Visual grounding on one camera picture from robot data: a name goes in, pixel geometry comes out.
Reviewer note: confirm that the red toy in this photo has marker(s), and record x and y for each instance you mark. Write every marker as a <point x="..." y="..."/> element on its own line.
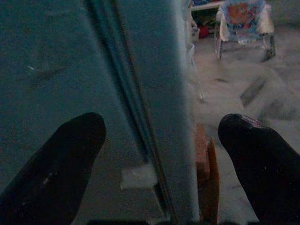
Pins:
<point x="204" y="32"/>

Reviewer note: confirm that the wooden floor frame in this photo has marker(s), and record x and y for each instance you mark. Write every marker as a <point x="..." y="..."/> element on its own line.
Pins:
<point x="212" y="187"/>

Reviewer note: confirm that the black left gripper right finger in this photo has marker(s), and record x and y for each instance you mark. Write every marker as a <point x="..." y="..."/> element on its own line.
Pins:
<point x="264" y="175"/>

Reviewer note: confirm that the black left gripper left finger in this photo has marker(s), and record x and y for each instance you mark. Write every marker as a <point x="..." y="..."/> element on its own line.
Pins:
<point x="54" y="178"/>

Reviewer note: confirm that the white side table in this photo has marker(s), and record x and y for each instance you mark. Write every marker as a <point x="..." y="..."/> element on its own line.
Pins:
<point x="204" y="6"/>

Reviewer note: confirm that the orange brick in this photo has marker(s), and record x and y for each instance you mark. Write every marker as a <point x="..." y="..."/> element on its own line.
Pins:
<point x="201" y="145"/>

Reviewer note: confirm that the colourful baby bouncer seat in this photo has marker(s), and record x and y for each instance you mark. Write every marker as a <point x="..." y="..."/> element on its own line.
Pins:
<point x="241" y="14"/>

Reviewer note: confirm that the white fridge door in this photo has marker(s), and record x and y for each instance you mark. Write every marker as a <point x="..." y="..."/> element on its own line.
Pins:
<point x="47" y="58"/>

